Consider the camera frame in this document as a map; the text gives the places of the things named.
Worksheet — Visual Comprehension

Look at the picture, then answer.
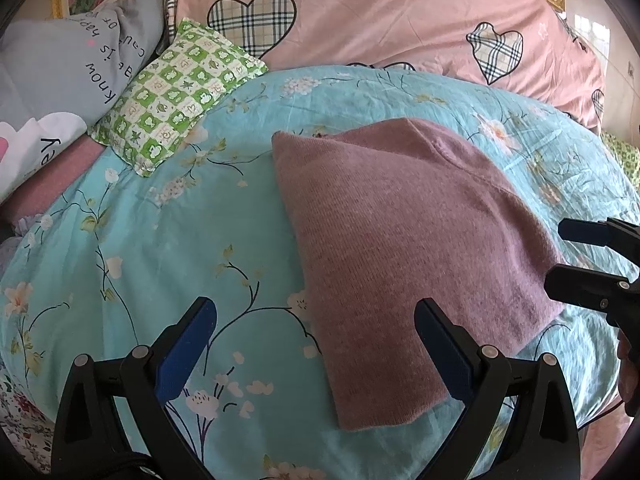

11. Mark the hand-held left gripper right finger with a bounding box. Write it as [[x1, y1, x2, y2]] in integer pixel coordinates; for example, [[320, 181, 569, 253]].
[[415, 298, 581, 480]]

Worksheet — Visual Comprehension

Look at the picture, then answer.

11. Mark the pink knit sweater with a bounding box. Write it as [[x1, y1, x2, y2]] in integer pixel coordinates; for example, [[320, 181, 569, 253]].
[[271, 117, 568, 432]]

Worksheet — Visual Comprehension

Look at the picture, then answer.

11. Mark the green patterned cloth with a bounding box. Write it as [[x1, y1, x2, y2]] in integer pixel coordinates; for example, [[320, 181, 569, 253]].
[[600, 130, 640, 186]]

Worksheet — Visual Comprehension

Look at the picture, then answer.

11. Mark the person's right hand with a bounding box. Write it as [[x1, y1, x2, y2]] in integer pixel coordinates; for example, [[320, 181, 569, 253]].
[[617, 332, 640, 417]]

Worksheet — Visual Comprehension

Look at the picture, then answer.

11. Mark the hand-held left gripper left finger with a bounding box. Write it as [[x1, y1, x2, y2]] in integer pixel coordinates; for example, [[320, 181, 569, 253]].
[[50, 297, 217, 480]]

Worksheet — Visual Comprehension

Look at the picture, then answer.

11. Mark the green checked pillow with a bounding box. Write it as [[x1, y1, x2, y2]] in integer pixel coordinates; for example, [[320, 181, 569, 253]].
[[87, 17, 268, 178]]

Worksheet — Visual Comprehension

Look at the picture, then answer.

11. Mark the blue floral quilt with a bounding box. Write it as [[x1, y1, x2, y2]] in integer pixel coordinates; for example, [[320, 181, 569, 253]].
[[0, 65, 636, 480]]

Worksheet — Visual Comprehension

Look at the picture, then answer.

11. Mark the grey printed pillow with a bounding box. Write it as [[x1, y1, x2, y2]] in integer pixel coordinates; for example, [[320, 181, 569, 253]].
[[0, 0, 168, 203]]

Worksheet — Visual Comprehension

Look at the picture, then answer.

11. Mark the white floral bed sheet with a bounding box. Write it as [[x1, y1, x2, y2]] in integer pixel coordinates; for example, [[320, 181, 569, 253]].
[[0, 360, 66, 461]]

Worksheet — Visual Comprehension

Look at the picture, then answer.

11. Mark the pink heart-print duvet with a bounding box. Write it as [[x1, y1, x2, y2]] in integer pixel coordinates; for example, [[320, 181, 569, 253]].
[[167, 0, 608, 136]]

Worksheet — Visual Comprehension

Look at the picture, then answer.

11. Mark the mauve blanket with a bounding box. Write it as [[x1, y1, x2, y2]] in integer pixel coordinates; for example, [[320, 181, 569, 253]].
[[0, 135, 108, 226]]

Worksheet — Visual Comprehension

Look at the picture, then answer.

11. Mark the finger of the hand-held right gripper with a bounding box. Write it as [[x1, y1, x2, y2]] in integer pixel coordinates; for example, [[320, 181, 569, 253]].
[[545, 265, 640, 314], [559, 217, 640, 252]]

